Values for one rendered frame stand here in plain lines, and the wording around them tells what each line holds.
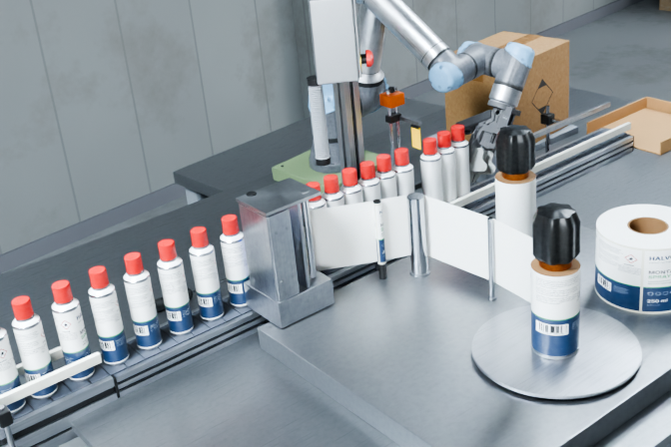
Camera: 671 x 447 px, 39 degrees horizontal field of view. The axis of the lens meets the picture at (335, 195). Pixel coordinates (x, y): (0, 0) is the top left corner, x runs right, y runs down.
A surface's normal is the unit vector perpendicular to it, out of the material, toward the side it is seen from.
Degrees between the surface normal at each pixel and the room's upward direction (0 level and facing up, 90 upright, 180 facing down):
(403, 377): 0
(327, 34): 90
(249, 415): 0
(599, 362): 0
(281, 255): 90
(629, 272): 90
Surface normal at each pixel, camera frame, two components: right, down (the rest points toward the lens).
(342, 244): 0.17, 0.39
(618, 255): -0.77, 0.33
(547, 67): 0.70, 0.23
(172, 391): -0.09, -0.91
